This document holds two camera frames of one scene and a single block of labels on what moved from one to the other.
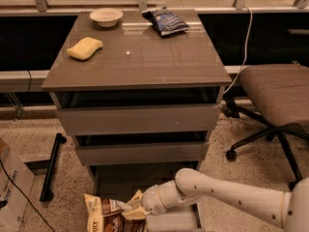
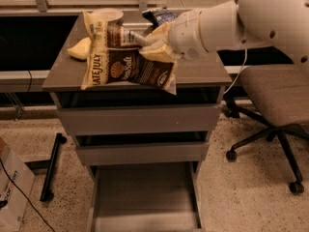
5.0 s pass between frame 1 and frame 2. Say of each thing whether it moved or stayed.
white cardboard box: stayed
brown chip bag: moved
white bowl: stayed
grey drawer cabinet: stayed
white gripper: moved
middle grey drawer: stayed
